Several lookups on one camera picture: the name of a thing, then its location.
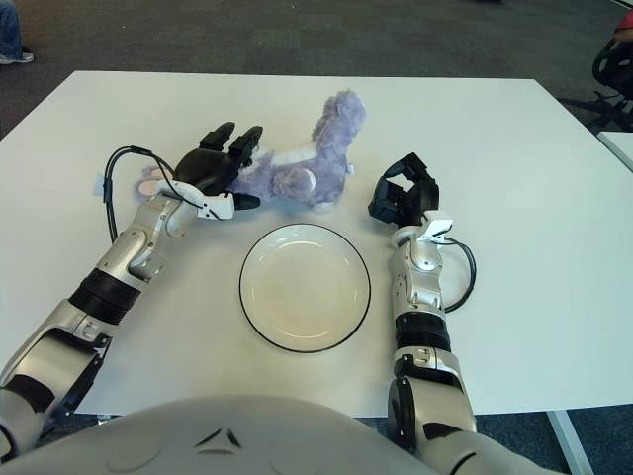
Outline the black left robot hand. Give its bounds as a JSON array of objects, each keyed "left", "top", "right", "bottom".
[{"left": 175, "top": 121, "right": 264, "bottom": 212}]

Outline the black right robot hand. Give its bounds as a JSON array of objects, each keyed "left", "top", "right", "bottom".
[{"left": 368, "top": 152, "right": 441, "bottom": 229}]

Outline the purple plush bunny doll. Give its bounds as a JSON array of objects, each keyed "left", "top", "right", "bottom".
[{"left": 132, "top": 90, "right": 370, "bottom": 215}]

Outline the white plate with black rim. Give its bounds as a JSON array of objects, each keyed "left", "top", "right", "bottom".
[{"left": 238, "top": 223, "right": 372, "bottom": 353}]

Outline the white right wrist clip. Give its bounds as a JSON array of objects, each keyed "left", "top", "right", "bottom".
[{"left": 419, "top": 211, "right": 454, "bottom": 243}]

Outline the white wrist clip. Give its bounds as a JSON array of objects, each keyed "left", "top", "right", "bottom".
[
  {"left": 419, "top": 211, "right": 454, "bottom": 243},
  {"left": 195, "top": 191, "right": 234, "bottom": 220}
]

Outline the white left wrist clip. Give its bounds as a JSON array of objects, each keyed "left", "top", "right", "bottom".
[{"left": 195, "top": 191, "right": 234, "bottom": 220}]

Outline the white side table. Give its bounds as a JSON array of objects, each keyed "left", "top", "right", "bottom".
[{"left": 597, "top": 131, "right": 633, "bottom": 174}]

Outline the black office chair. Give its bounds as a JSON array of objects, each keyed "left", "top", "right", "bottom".
[{"left": 561, "top": 37, "right": 633, "bottom": 133}]

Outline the person in blue jeans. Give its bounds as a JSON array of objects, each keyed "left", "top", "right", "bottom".
[{"left": 0, "top": 0, "right": 36, "bottom": 65}]

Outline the grey robot torso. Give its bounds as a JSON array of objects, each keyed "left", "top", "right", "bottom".
[{"left": 0, "top": 393, "right": 431, "bottom": 475}]

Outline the person in red top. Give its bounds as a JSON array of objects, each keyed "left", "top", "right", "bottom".
[{"left": 612, "top": 9, "right": 633, "bottom": 44}]

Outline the white table leg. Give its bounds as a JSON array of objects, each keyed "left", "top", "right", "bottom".
[{"left": 546, "top": 409, "right": 594, "bottom": 475}]

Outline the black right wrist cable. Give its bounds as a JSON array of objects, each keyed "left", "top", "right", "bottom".
[{"left": 442, "top": 236, "right": 477, "bottom": 313}]

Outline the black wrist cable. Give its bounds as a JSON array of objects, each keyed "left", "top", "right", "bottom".
[
  {"left": 101, "top": 144, "right": 207, "bottom": 243},
  {"left": 442, "top": 236, "right": 477, "bottom": 313}
]

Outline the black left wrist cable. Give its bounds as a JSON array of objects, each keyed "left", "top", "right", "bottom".
[{"left": 101, "top": 144, "right": 207, "bottom": 243}]

